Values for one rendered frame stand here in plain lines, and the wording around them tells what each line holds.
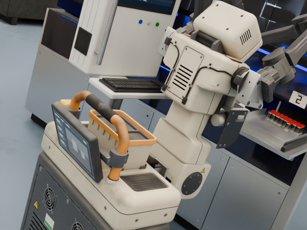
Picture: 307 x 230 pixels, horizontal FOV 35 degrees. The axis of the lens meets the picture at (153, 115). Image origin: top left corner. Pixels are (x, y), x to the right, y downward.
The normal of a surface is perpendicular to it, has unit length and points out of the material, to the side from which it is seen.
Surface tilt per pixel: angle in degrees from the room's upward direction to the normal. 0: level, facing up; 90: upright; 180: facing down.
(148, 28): 90
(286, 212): 90
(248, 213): 90
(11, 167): 0
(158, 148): 82
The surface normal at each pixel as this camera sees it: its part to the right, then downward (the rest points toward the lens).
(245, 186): -0.59, 0.10
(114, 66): 0.63, 0.44
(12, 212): 0.29, -0.90
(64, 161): -0.75, 0.00
